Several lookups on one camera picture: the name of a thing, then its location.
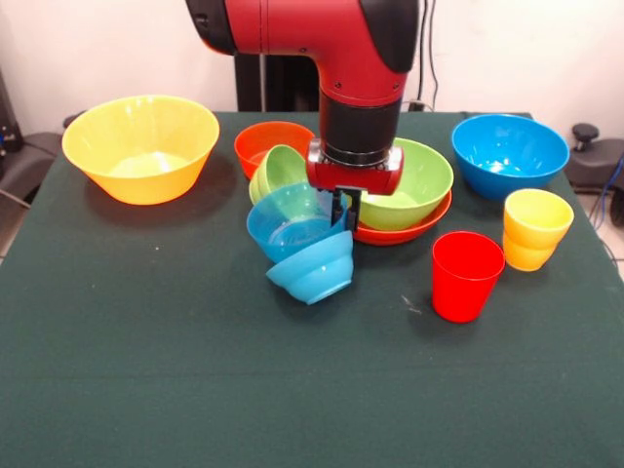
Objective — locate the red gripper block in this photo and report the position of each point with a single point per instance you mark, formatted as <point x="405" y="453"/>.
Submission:
<point x="356" y="178"/>

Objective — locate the dark green tablecloth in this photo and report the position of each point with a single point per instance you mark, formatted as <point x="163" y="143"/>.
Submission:
<point x="292" y="390"/>

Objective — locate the small light blue bowl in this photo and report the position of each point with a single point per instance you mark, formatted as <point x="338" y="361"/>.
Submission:
<point x="317" y="273"/>

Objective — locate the red cup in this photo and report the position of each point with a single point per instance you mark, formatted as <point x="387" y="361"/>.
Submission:
<point x="463" y="292"/>

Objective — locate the black equipment box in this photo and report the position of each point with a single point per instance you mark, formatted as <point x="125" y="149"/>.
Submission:
<point x="7" y="122"/>

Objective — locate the clear blue ribbed bowl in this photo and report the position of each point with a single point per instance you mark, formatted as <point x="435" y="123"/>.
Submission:
<point x="273" y="244"/>

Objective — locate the large orange bowl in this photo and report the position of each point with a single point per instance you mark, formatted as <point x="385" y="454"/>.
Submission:
<point x="141" y="127"/>

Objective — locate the wide shallow red-orange bowl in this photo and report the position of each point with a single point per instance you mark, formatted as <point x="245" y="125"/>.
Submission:
<point x="400" y="236"/>

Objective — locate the small red-orange bowl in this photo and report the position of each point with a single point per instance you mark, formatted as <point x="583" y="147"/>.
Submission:
<point x="263" y="141"/>

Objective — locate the yellow cup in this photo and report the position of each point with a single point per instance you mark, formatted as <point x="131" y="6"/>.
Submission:
<point x="531" y="244"/>

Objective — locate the large green bowl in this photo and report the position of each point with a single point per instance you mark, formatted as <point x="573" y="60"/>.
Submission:
<point x="424" y="185"/>

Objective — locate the large blue bowl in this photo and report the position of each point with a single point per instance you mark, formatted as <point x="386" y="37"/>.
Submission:
<point x="507" y="146"/>

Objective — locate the small green bowl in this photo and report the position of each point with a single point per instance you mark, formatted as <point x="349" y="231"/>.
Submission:
<point x="278" y="166"/>

